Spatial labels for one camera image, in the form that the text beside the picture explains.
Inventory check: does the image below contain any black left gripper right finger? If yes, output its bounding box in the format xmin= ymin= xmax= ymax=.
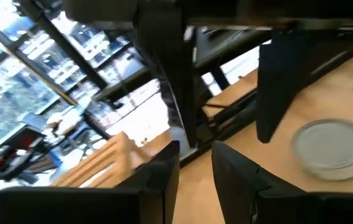
xmin=212 ymin=141 xmax=353 ymax=224

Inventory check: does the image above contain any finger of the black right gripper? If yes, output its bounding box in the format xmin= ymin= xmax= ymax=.
xmin=132 ymin=6 xmax=198 ymax=149
xmin=255 ymin=30 xmax=316 ymax=144

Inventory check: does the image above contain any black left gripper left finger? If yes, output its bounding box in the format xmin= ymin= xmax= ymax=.
xmin=0 ymin=140 xmax=181 ymax=224

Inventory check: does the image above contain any green label tuna can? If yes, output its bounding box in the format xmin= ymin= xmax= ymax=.
xmin=291 ymin=118 xmax=353 ymax=182

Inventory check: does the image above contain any wooden slatted shelf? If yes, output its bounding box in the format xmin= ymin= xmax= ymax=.
xmin=51 ymin=130 xmax=152 ymax=189

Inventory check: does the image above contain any black desk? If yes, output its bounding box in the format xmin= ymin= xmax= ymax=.
xmin=193 ymin=27 xmax=273 ymax=91

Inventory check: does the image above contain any black metal table frame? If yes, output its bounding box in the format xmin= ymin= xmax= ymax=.
xmin=176 ymin=86 xmax=260 ymax=169

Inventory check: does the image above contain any large glass window wall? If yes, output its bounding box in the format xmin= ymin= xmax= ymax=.
xmin=0 ymin=0 xmax=171 ymax=150

